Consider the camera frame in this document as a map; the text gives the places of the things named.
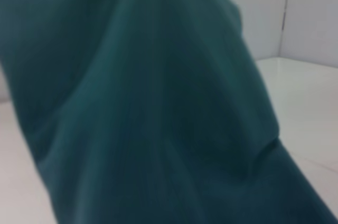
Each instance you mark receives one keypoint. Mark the teal t-shirt with beige print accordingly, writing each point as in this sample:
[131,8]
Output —
[145,102]

